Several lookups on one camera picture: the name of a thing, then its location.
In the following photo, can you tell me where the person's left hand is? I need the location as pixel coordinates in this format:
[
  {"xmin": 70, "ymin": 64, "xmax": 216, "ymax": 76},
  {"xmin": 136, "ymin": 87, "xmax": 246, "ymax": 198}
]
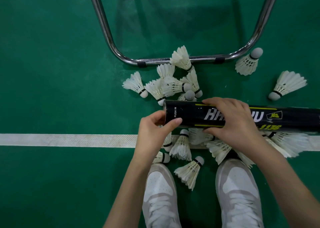
[{"xmin": 134, "ymin": 110, "xmax": 183, "ymax": 162}]

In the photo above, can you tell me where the person's right hand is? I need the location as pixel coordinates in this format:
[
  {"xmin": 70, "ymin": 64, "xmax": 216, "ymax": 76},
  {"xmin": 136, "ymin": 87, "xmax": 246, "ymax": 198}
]
[{"xmin": 202, "ymin": 97, "xmax": 274, "ymax": 161}]

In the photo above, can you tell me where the black shuttlecock tube green stripe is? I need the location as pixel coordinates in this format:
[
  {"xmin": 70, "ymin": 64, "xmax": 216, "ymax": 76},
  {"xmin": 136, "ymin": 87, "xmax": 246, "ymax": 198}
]
[{"xmin": 163, "ymin": 100, "xmax": 320, "ymax": 133}]

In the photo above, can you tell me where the black chair with chrome frame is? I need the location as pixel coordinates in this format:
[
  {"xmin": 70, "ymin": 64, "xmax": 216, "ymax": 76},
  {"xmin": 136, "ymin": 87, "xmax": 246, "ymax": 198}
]
[{"xmin": 86, "ymin": 0, "xmax": 282, "ymax": 67}]

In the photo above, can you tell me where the pile of white shuttlecocks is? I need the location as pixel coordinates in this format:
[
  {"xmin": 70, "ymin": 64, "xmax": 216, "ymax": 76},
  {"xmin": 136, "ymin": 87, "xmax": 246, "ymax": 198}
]
[{"xmin": 122, "ymin": 45, "xmax": 309, "ymax": 191}]

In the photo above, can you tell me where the person's left forearm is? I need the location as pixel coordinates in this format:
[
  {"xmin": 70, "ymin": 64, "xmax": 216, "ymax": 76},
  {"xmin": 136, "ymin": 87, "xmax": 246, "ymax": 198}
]
[{"xmin": 104, "ymin": 155, "xmax": 160, "ymax": 228}]

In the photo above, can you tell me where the person's right forearm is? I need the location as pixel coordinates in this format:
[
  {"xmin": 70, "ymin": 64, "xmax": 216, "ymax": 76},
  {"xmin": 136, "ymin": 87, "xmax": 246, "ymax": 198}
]
[{"xmin": 252, "ymin": 145, "xmax": 320, "ymax": 228}]

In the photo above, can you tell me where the person's left shoe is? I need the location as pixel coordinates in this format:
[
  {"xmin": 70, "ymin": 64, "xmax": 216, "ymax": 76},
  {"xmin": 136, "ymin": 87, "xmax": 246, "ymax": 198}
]
[{"xmin": 142, "ymin": 163, "xmax": 182, "ymax": 228}]

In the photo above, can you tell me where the person's shoe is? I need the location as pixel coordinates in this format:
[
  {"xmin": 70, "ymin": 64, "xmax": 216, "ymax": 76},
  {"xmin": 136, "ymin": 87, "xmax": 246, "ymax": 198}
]
[
  {"xmin": 215, "ymin": 159, "xmax": 264, "ymax": 228},
  {"xmin": 142, "ymin": 163, "xmax": 182, "ymax": 228}
]

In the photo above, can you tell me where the person's right shoe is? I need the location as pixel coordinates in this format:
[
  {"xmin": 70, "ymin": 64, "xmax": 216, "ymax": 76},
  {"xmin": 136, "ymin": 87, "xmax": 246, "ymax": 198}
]
[{"xmin": 215, "ymin": 159, "xmax": 264, "ymax": 228}]

